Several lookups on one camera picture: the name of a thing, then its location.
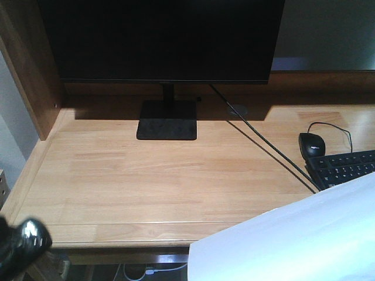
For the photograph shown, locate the grey desk cable grommet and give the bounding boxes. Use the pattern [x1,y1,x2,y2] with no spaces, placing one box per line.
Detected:
[227,104,248,116]

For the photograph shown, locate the black keyboard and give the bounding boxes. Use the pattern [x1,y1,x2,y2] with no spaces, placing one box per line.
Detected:
[305,150,374,190]

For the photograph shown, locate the black computer mouse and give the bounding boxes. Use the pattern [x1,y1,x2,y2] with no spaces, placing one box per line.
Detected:
[298,132,326,159]

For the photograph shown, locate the black monitor cable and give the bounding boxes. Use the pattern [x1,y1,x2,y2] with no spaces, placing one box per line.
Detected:
[208,84,319,194]

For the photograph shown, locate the white paper stack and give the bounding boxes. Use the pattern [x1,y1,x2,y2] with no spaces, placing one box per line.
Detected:
[187,174,374,280]

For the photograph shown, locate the wooden desk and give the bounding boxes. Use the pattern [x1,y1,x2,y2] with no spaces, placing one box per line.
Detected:
[1,1,374,258]

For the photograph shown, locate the black monitor with stand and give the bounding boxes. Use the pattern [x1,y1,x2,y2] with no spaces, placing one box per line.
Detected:
[37,1,285,141]

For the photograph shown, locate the white cable on floor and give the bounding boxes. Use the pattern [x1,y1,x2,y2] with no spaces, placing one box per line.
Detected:
[112,262,188,281]

